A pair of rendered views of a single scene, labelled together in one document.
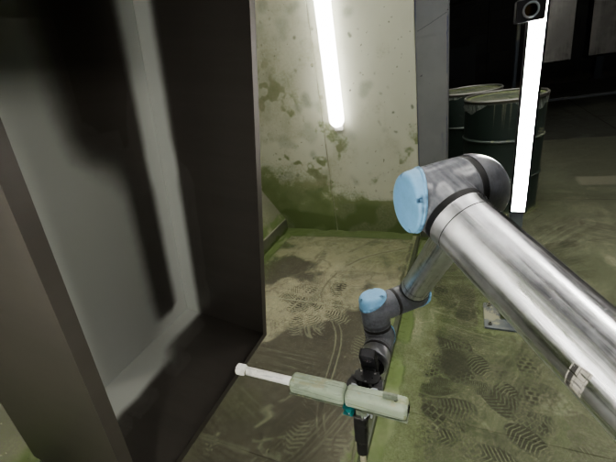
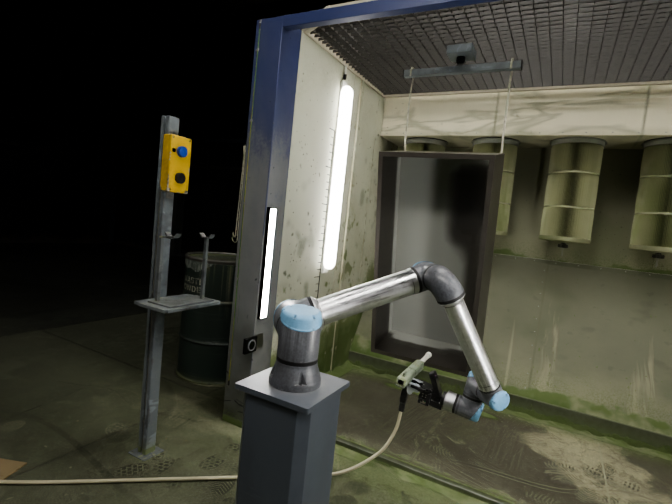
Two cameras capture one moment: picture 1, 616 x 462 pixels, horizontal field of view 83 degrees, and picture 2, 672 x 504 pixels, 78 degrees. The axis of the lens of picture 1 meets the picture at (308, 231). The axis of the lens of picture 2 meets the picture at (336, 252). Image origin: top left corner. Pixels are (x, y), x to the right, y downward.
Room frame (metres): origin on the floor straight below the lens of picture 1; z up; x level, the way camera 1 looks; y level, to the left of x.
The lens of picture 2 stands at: (0.24, -2.06, 1.25)
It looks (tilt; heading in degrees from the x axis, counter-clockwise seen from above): 4 degrees down; 91
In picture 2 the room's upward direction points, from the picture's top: 6 degrees clockwise
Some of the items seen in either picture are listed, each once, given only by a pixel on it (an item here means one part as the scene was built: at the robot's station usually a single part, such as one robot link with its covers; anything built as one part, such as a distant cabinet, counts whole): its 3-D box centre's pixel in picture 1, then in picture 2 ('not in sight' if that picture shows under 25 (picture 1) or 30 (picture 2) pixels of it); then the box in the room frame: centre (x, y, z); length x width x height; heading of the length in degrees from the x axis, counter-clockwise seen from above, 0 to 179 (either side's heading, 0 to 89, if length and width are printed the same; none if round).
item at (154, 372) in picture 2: not in sight; (158, 289); (-0.64, -0.08, 0.82); 0.06 x 0.06 x 1.64; 63
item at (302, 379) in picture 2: not in sight; (296, 368); (0.11, -0.57, 0.69); 0.19 x 0.19 x 0.10
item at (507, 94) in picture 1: (504, 96); not in sight; (2.70, -1.65, 0.86); 0.54 x 0.54 x 0.01
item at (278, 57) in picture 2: not in sight; (261, 229); (-0.26, 0.35, 1.14); 0.18 x 0.18 x 2.29; 63
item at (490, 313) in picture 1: (505, 317); not in sight; (1.35, -0.91, 0.01); 0.20 x 0.20 x 0.01; 63
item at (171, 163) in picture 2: not in sight; (175, 164); (-0.58, -0.11, 1.42); 0.12 x 0.06 x 0.26; 63
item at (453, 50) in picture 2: not in sight; (461, 52); (0.78, 0.44, 2.27); 0.14 x 0.14 x 0.05; 63
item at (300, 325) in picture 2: not in sight; (299, 331); (0.11, -0.56, 0.83); 0.17 x 0.15 x 0.18; 106
